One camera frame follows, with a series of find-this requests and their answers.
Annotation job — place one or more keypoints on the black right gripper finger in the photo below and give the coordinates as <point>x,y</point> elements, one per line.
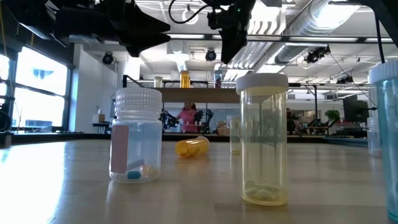
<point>227,46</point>
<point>240,39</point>

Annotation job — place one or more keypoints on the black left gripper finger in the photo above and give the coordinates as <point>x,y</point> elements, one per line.
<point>143,21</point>
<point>149,39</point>

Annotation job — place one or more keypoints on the pink purple bottle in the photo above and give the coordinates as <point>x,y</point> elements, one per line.
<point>217,79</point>

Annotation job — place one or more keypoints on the orange pill bottle white cap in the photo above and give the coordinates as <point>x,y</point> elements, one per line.
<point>192,147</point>
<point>184,79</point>

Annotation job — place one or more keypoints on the clear wide pill bottle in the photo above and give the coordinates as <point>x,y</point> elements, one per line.
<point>135,140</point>
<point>372,140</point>

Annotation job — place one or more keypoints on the black background robot arm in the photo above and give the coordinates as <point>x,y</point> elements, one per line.
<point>206,118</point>
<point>169,121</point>

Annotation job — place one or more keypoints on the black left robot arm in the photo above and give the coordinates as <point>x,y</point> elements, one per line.
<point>31,12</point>

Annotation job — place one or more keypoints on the wooden shelf with black legs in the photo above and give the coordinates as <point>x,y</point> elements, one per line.
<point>192,95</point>

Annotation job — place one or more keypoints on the round black ceiling spotlight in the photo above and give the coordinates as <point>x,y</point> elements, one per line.
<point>211,55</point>
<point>108,58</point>

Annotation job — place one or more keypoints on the person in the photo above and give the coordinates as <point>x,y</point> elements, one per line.
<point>188,119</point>
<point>291,123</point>

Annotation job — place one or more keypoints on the long ceiling light bar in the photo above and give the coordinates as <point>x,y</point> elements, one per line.
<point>323,39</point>

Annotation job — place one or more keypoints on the large bright window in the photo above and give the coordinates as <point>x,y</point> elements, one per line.
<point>37,90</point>

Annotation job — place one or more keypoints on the small cardboard box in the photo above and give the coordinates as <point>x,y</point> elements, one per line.
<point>98,118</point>

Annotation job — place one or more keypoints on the green background potted plant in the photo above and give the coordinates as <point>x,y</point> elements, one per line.
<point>332,114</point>

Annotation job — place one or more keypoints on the black monitor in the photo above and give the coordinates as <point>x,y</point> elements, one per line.
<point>356,110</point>

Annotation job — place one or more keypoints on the silver ceiling duct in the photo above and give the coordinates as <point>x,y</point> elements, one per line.
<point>298,25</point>

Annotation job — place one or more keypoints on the black ceiling camera cluster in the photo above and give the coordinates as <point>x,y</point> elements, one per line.
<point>344,80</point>
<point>317,54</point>

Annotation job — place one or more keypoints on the black background rig frame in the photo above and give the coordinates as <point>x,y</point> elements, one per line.
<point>315,99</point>

